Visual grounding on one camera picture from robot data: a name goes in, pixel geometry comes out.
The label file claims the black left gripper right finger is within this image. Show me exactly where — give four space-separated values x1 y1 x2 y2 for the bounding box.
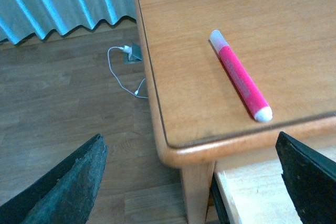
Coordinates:
276 132 335 223

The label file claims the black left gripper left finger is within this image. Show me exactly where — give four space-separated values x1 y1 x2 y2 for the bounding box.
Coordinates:
1 134 108 223

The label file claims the wooden drawer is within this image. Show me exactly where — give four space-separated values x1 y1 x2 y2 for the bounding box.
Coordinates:
214 147 301 223

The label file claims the pink marker with white cap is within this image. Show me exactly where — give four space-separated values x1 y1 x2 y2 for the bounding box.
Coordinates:
209 30 273 123

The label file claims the wooden nightstand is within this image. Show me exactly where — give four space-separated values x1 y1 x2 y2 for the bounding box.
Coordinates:
134 0 335 223

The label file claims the grey floor socket box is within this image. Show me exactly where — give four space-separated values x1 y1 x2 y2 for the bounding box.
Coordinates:
123 43 143 64

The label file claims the white plug charger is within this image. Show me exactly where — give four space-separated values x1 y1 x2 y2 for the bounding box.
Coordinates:
122 45 132 54

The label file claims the light grey pleated curtain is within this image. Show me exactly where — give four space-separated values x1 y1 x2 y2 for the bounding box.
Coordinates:
1 0 135 45

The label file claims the white charging cable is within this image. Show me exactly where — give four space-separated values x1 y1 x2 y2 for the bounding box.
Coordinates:
107 46 149 100

